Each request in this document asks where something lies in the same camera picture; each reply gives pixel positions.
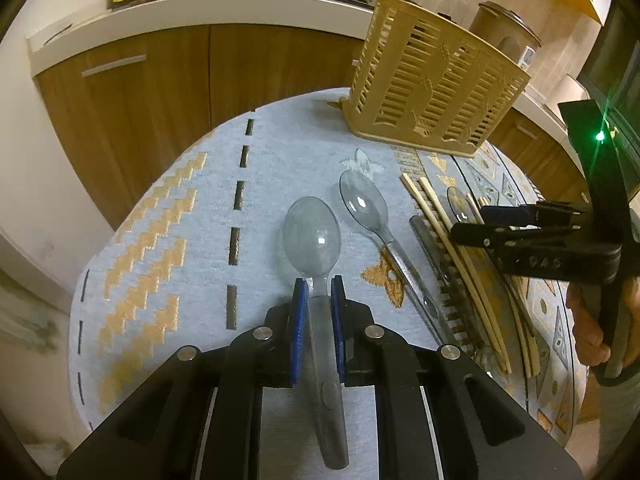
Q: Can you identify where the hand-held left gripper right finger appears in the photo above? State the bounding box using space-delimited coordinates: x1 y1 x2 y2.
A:
331 275 583 480

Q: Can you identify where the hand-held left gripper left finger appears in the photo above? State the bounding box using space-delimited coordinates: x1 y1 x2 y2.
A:
57 280 307 480

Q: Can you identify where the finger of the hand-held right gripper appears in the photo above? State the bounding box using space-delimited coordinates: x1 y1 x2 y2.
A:
450 223 576 250
481 201 590 228

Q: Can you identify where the clear plastic spoon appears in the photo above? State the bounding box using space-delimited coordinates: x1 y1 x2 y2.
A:
446 186 483 223
339 170 456 348
282 196 349 470

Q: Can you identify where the tan plastic utensil basket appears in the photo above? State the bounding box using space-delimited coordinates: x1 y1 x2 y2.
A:
341 0 531 157

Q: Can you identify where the person's right hand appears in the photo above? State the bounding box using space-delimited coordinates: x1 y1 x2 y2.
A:
566 280 612 368

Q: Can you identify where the patterned blue tablecloth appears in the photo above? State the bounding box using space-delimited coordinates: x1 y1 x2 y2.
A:
67 87 596 448

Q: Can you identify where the person's grey clothing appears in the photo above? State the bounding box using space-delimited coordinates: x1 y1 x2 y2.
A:
592 369 640 468

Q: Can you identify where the brown rice cooker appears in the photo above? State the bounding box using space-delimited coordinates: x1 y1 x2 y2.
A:
469 2 544 69

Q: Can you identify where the plain wooden cabinet door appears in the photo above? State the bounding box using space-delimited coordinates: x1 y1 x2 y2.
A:
209 24 372 133

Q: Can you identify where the white kitchen countertop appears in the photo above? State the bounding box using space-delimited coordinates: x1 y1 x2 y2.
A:
27 0 571 127

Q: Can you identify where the wooden cabinet door with handle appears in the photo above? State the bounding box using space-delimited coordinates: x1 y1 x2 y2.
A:
492 109 592 202
37 25 212 233

